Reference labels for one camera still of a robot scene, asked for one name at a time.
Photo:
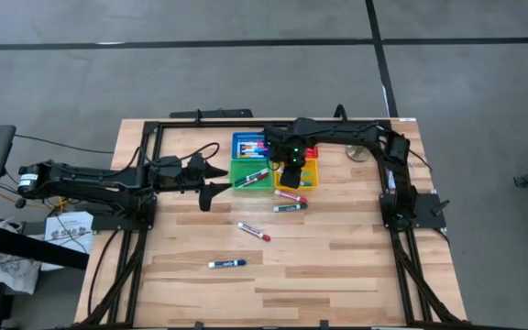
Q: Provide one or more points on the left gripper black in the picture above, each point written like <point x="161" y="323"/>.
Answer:
<point x="183" y="183"/>

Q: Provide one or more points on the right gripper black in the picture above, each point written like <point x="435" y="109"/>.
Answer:
<point x="291" y="151"/>

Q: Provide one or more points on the small pink-capped marker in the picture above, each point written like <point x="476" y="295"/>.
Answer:
<point x="258" y="146"/>

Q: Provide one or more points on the teal Expo marker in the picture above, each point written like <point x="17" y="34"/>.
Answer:
<point x="307" y="183"/>

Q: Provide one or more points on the yellow-capped SKK marker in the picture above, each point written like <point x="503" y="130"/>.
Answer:
<point x="252" y="154"/>

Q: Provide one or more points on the dark green Expo marker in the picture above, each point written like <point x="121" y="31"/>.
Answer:
<point x="290" y="207"/>
<point x="251" y="175"/>

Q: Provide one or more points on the purple-capped marker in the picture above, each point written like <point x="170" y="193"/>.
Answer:
<point x="248" y="143"/>

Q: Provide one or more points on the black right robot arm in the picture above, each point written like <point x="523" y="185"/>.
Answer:
<point x="346" y="133"/>

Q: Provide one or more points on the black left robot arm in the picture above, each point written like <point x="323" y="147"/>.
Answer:
<point x="85" y="181"/>

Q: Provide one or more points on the red plastic basket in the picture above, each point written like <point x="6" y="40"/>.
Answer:
<point x="312" y="152"/>

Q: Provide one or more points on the green plastic basket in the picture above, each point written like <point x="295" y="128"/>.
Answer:
<point x="238" y="185"/>

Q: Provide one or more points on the yellow plastic basket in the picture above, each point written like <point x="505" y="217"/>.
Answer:
<point x="312" y="174"/>

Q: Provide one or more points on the blue plastic basket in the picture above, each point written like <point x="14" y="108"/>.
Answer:
<point x="236" y="137"/>

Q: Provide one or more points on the globe bulb lamp wooden base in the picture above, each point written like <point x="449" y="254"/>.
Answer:
<point x="358" y="153"/>

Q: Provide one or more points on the black power strip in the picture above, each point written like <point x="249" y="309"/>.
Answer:
<point x="209" y="113"/>

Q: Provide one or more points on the blue Expo marker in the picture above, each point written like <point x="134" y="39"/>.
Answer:
<point x="227" y="263"/>

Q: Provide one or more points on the white printed paper sheet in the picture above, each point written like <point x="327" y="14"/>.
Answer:
<point x="69" y="234"/>

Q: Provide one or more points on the white plastic bag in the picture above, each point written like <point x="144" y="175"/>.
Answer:
<point x="14" y="270"/>

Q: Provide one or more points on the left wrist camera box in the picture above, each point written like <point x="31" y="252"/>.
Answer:
<point x="195" y="164"/>

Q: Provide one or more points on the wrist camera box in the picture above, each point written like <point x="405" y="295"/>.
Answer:
<point x="195" y="164"/>
<point x="290" y="178"/>

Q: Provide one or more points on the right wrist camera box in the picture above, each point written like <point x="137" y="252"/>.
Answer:
<point x="290" y="178"/>

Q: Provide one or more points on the black metal robot frame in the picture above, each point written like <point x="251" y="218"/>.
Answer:
<point x="154" y="275"/>

